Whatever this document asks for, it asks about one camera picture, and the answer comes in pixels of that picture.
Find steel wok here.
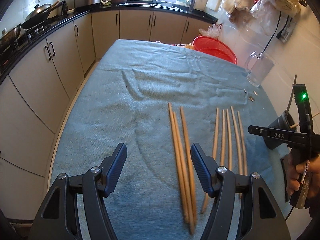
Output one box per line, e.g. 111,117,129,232
21,0,68,30

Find clear plastic bag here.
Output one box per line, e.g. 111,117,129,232
198,23,223,40

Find black kitchen countertop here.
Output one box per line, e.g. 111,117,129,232
0,1,219,86

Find beige kitchen cabinets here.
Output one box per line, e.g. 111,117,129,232
0,9,218,228

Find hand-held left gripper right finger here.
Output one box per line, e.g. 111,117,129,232
190,143,292,240

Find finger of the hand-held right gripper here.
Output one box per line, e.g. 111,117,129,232
248,125,269,137

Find black power cable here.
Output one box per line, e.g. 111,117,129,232
260,11,296,55

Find black flat rectangular slab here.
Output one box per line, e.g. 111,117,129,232
280,154,292,203

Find wall power outlet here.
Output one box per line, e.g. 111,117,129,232
280,17,297,43

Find person's right hand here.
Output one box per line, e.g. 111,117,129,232
286,153,320,197

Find hanging plastic bags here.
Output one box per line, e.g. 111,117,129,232
222,0,302,36

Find red plastic basket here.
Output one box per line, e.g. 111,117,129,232
193,36,238,64

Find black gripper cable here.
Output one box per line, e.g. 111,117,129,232
284,204,295,227

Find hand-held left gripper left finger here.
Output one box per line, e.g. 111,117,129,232
27,142,128,240

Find dark grey chopstick holder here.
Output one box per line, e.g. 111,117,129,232
264,111,299,151

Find gas stove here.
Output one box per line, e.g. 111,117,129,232
0,17,68,64

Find blue-grey towel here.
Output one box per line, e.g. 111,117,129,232
47,39,288,240

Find kitchen sink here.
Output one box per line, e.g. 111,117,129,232
117,0,181,10

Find steel cooking pot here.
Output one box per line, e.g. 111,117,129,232
0,24,22,50

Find clear glass mug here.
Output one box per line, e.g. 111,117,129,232
243,51,275,88

